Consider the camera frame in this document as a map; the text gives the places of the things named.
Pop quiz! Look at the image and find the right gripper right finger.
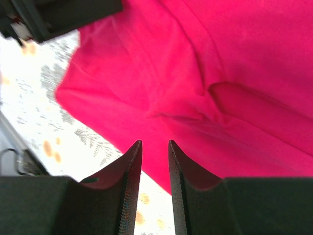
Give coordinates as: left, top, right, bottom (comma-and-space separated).
168, 141, 313, 235

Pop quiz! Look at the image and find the magenta t shirt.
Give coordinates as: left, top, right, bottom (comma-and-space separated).
55, 0, 313, 190

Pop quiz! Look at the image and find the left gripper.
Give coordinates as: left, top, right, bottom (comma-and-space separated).
0, 0, 123, 44

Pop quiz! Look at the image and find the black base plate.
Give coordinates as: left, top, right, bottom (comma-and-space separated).
0, 148, 51, 176

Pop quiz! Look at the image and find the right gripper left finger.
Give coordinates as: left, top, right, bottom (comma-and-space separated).
0, 141, 142, 235

